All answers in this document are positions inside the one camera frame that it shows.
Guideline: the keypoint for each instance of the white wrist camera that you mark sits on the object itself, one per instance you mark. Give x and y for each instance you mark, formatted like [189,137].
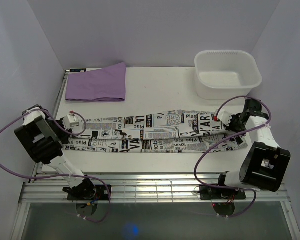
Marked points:
[223,116]
[70,121]

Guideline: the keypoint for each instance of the aluminium rail frame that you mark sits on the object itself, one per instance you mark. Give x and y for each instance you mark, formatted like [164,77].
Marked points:
[162,188]

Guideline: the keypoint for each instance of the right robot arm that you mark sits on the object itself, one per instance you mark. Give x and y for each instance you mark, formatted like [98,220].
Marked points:
[266,162]

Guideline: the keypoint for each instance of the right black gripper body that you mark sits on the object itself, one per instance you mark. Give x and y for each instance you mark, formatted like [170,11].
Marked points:
[235,125]

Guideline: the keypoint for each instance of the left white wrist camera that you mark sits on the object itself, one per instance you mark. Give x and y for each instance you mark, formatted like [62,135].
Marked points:
[70,121]

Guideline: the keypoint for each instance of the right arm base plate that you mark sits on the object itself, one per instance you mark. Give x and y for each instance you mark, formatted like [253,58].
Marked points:
[212,193]

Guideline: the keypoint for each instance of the folded purple trousers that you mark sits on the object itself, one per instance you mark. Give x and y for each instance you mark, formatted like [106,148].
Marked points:
[101,85]

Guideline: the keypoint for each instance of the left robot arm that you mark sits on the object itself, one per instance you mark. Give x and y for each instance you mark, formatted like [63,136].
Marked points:
[44,138]

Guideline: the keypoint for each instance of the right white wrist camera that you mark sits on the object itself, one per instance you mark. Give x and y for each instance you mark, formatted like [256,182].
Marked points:
[223,116]

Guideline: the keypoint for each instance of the dark label sticker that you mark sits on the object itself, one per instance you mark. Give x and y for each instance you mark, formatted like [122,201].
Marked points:
[77,70]

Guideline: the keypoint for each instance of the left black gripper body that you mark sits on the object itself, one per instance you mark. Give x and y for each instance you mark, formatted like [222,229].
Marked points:
[57,130]

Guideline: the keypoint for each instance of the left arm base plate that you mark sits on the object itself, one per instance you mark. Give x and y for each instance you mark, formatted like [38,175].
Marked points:
[101,194]

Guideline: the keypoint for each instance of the white plastic basket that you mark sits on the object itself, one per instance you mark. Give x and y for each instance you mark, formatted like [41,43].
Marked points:
[224,74]

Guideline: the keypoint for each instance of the newspaper print trousers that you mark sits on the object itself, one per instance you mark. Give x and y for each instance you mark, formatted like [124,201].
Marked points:
[175,131]

